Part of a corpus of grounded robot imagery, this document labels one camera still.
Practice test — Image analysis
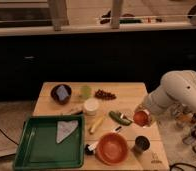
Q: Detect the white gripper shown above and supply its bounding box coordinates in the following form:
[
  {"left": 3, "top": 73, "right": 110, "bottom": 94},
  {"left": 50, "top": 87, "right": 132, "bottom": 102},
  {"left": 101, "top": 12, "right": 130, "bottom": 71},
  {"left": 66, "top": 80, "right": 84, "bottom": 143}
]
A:
[{"left": 134, "top": 94, "right": 162, "bottom": 126}]

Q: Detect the red apple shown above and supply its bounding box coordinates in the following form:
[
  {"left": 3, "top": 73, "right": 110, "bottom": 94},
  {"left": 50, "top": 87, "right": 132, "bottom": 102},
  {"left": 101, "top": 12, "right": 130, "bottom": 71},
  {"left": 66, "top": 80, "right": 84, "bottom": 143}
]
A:
[{"left": 133, "top": 111, "right": 148, "bottom": 126}]

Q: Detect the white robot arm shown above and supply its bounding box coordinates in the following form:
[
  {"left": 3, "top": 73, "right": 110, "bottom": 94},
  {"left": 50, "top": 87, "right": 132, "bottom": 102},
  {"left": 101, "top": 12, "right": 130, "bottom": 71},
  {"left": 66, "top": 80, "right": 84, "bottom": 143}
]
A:
[{"left": 135, "top": 70, "right": 196, "bottom": 116}]

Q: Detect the metal cup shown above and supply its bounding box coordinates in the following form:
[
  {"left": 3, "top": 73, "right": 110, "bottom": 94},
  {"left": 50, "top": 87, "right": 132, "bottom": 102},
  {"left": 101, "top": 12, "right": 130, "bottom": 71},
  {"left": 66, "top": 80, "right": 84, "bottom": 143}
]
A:
[{"left": 134, "top": 136, "right": 150, "bottom": 153}]

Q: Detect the green translucent cup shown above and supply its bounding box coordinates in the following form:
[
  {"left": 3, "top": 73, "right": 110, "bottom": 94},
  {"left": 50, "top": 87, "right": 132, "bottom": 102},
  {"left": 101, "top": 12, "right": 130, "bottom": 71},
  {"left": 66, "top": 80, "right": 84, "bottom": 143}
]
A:
[{"left": 80, "top": 85, "right": 92, "bottom": 100}]

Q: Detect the metal fork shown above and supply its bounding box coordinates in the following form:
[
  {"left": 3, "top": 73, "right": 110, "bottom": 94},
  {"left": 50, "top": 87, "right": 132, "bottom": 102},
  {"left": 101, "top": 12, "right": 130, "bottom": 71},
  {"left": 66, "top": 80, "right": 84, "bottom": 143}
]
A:
[{"left": 120, "top": 114, "right": 134, "bottom": 122}]

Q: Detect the green cucumber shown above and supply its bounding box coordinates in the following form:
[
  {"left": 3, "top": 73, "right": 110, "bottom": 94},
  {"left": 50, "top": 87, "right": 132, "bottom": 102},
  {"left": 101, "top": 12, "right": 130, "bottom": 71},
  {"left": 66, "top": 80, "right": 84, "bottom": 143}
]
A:
[{"left": 109, "top": 111, "right": 132, "bottom": 126}]

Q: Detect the bunch of red grapes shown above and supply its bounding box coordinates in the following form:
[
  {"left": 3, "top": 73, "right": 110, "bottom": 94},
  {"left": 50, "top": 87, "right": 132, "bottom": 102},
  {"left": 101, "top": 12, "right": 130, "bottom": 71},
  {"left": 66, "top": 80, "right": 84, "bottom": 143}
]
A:
[{"left": 94, "top": 89, "right": 116, "bottom": 100}]

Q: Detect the orange bowl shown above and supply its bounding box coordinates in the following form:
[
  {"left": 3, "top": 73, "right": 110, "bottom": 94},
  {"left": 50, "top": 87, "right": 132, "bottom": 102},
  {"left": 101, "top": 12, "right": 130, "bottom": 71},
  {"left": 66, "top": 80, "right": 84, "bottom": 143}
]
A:
[{"left": 95, "top": 133, "right": 128, "bottom": 165}]

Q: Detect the white round container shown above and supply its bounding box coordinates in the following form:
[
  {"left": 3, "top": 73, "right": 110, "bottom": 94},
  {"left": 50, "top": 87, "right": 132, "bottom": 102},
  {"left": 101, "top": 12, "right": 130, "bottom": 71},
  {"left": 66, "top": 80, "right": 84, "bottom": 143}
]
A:
[{"left": 83, "top": 98, "right": 99, "bottom": 115}]

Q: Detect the wooden spatula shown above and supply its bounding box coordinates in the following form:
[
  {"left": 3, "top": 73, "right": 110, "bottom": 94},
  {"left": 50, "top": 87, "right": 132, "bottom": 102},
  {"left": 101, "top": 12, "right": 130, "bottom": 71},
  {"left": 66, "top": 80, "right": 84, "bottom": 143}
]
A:
[{"left": 62, "top": 105, "right": 83, "bottom": 115}]

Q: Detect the black white brush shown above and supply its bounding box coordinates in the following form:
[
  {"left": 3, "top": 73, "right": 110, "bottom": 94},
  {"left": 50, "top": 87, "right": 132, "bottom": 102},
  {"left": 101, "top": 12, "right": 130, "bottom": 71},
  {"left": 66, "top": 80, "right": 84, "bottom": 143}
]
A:
[{"left": 84, "top": 142, "right": 98, "bottom": 155}]

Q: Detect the blue sponge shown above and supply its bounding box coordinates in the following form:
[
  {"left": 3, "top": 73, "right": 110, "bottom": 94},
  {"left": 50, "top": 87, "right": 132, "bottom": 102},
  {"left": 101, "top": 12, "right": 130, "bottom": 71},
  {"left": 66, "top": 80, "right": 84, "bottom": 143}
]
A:
[{"left": 56, "top": 85, "right": 69, "bottom": 101}]

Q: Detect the grey folded cloth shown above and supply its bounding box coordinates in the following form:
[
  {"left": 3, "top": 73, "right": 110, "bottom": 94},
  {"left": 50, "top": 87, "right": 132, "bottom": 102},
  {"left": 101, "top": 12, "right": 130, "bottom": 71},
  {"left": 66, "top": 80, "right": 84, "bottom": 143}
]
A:
[{"left": 56, "top": 120, "right": 78, "bottom": 143}]

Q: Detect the dark brown bowl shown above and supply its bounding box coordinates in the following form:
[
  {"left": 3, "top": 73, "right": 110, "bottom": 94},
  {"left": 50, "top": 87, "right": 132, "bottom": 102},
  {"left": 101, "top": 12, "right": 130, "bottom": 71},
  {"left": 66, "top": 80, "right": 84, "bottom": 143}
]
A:
[{"left": 51, "top": 84, "right": 72, "bottom": 105}]

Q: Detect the green plastic tray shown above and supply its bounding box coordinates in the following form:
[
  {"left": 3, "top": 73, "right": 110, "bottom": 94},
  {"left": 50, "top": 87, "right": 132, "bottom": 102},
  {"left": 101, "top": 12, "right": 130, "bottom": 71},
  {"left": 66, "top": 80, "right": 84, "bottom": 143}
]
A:
[{"left": 13, "top": 115, "right": 84, "bottom": 171}]

